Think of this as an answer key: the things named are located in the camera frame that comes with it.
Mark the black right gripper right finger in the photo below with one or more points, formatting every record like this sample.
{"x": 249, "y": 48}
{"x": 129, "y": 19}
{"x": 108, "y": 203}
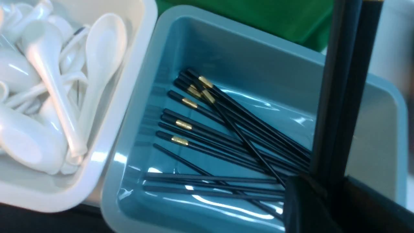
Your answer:
{"x": 357, "y": 208}

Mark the small white spoon bin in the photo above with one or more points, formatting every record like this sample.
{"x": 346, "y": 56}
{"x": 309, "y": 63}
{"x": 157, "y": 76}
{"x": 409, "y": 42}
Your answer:
{"x": 25, "y": 188}

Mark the green cloth backdrop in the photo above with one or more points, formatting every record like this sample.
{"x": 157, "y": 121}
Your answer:
{"x": 304, "y": 22}

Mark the white ceramic soup spoon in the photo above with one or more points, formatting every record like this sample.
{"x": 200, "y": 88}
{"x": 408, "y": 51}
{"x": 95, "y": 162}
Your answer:
{"x": 105, "y": 48}

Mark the blue-grey chopstick bin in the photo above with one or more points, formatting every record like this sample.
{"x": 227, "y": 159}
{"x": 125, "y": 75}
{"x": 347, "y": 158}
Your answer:
{"x": 276, "y": 80}

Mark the black chopstick plain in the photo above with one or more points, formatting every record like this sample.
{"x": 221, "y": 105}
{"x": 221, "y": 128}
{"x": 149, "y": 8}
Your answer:
{"x": 152, "y": 175}
{"x": 277, "y": 198}

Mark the black chopstick gold band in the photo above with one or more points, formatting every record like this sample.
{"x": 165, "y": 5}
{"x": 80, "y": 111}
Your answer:
{"x": 236, "y": 160}
{"x": 252, "y": 118}
{"x": 223, "y": 142}
{"x": 275, "y": 155}

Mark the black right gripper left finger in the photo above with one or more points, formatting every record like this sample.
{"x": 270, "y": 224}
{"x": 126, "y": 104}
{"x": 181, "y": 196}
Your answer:
{"x": 305, "y": 209}

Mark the white soup spoon upright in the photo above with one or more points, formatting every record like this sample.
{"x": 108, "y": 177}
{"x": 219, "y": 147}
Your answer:
{"x": 42, "y": 43}

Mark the white soup spoon lower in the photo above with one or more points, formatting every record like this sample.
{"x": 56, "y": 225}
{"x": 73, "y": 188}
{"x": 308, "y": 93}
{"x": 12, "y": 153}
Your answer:
{"x": 30, "y": 143}

